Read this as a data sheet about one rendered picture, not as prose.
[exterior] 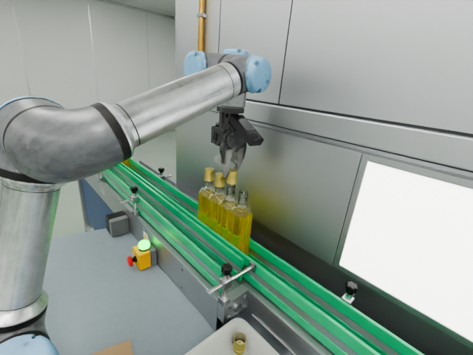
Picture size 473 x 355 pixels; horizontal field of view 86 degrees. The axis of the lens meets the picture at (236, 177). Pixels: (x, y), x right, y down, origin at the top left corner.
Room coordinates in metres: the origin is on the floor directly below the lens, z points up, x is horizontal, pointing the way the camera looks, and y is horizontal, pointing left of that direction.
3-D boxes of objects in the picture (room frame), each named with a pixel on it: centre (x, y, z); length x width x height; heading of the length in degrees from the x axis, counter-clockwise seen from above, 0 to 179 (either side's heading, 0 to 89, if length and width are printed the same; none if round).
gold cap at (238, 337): (0.49, -0.05, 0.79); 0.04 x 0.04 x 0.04
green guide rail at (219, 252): (1.25, 0.57, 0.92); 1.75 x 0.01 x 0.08; 44
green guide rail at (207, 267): (1.20, 0.62, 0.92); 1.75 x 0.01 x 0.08; 44
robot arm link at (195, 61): (0.69, 0.08, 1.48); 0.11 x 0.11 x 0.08; 48
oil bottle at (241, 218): (0.73, -0.03, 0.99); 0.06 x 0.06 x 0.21; 44
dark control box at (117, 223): (1.02, 0.53, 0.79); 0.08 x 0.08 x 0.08; 44
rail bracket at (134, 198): (0.95, 0.44, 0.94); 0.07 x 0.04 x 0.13; 134
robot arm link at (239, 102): (0.78, 0.03, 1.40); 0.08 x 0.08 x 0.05
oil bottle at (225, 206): (0.77, 0.02, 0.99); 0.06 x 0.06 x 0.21; 45
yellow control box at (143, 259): (0.82, 0.33, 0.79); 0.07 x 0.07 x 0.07; 44
